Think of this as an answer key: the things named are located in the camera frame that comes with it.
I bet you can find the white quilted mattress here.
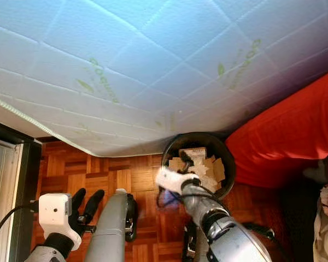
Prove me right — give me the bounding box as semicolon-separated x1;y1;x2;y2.
0;0;328;159

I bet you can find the large red sofa cushion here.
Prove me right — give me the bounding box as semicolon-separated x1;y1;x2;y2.
225;68;328;189

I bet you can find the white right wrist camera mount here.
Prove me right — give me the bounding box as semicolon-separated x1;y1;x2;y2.
156;166;200;196

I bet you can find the flat cardboard box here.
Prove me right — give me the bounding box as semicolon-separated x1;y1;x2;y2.
178;147;208;162

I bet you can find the black round waste bin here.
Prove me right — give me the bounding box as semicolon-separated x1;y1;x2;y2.
161;132;237;201

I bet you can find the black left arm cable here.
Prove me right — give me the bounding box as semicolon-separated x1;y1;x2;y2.
0;201;42;257

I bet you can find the dark door frame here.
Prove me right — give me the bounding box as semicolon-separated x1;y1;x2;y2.
0;119;43;262

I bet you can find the silver robot right leg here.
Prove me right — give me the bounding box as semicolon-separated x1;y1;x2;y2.
183;218;211;262

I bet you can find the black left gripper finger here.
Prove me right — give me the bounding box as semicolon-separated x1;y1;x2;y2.
69;188;85;216
85;189;106;222

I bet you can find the torn cardboard scrap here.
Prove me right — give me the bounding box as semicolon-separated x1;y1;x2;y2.
202;156;227;192
167;157;186;172

